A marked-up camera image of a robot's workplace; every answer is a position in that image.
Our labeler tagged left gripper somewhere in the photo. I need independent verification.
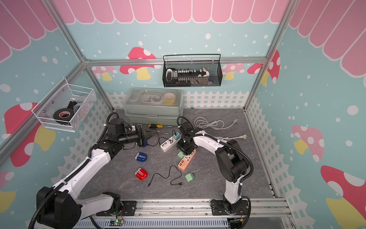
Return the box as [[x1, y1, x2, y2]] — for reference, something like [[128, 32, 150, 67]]
[[118, 124, 156, 148]]

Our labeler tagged teal USB charger adapter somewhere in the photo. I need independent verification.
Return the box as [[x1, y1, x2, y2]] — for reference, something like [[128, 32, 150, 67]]
[[173, 132, 181, 140]]

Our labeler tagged black usb cable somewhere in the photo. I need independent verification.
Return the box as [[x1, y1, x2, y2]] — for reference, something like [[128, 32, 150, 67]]
[[145, 128, 178, 148], [147, 164, 185, 187]]

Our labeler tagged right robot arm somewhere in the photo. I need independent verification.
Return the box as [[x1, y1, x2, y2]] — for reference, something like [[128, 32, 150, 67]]
[[176, 116, 254, 214]]

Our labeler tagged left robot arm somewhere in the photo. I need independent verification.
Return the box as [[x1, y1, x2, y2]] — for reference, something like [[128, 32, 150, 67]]
[[28, 112, 157, 229]]

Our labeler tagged yellow black screwdriver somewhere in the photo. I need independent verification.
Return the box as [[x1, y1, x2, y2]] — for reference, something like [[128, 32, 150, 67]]
[[148, 124, 172, 129]]

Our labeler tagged green adapter beside orange strip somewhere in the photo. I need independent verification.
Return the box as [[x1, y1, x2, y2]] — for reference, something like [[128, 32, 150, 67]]
[[177, 151, 185, 160]]

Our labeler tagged orange power strip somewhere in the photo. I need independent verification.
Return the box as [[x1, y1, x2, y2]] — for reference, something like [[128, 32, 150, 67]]
[[178, 149, 196, 171]]

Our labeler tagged white power strip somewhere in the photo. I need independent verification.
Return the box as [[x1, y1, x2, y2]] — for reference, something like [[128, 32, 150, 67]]
[[160, 135, 180, 152]]

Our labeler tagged green translucent storage box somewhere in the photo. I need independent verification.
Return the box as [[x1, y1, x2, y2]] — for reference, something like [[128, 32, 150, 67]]
[[123, 88, 184, 126]]

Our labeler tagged green adapter front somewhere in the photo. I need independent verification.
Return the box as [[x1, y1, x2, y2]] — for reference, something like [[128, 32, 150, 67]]
[[185, 172, 195, 182]]

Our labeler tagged black tape roll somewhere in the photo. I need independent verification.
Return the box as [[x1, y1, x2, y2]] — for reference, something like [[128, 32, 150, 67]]
[[53, 108, 74, 125]]

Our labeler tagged white power cord rear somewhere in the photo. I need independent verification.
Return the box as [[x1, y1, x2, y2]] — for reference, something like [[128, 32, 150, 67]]
[[193, 117, 240, 131]]

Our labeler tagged white power cord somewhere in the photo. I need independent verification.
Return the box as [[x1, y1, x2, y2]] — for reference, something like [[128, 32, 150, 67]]
[[193, 117, 240, 131], [217, 134, 248, 143]]

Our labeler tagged black USB cable front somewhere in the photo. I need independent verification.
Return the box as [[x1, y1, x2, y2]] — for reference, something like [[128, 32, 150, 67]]
[[147, 164, 185, 187]]

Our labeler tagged white power cord front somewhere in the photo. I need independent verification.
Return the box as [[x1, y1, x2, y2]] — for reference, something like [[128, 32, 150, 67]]
[[217, 134, 248, 143]]

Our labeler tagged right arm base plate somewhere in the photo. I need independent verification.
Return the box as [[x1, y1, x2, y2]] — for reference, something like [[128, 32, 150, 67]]
[[210, 198, 251, 216]]

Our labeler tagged black wire mesh basket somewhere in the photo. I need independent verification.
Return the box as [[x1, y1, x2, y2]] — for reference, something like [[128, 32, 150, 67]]
[[162, 54, 223, 87]]

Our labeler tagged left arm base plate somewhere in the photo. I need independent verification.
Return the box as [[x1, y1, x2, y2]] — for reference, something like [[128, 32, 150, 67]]
[[96, 200, 137, 217]]

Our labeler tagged white wire basket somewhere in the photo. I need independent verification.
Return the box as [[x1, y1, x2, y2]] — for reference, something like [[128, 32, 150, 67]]
[[32, 79, 97, 132]]

